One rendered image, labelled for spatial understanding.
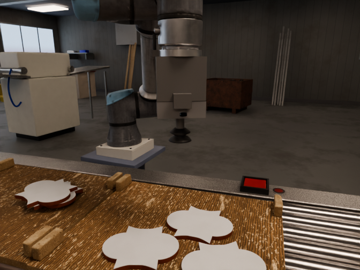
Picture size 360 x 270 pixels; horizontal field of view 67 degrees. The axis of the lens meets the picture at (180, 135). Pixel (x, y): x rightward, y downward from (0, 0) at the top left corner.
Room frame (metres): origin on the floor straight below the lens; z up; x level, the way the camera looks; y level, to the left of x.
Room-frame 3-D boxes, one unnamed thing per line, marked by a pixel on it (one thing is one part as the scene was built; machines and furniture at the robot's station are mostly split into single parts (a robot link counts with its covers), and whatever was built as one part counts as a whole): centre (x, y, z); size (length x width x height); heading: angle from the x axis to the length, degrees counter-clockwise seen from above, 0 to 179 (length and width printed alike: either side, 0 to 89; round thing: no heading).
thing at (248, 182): (0.71, -0.21, 0.92); 0.06 x 0.06 x 0.01; 73
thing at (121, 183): (0.67, 0.15, 0.95); 0.06 x 0.02 x 0.03; 162
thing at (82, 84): (10.20, 4.39, 0.45); 2.63 x 0.84 x 0.90; 67
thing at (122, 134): (1.17, 0.25, 0.96); 0.15 x 0.15 x 0.10
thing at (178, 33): (0.49, 0.00, 1.30); 0.08 x 0.08 x 0.05
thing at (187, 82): (0.48, 0.00, 1.23); 0.10 x 0.09 x 0.16; 6
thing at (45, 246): (0.42, 0.23, 0.95); 0.06 x 0.02 x 0.03; 162
